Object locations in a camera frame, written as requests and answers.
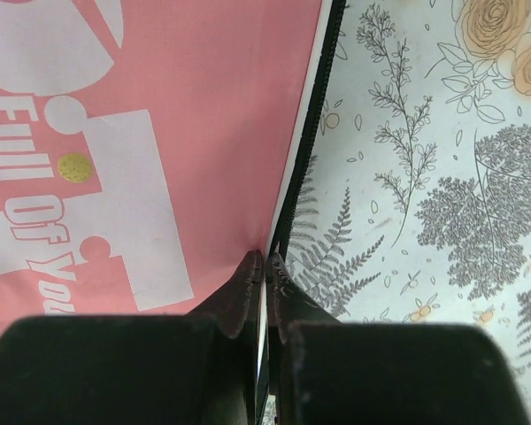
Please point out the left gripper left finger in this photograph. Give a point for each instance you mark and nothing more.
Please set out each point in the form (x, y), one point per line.
(196, 368)

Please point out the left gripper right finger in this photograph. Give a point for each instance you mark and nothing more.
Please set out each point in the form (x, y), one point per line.
(323, 371)

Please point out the pink racket cover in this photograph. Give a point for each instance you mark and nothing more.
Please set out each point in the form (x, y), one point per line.
(146, 146)

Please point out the floral tablecloth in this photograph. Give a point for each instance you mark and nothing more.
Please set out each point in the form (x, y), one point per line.
(416, 204)

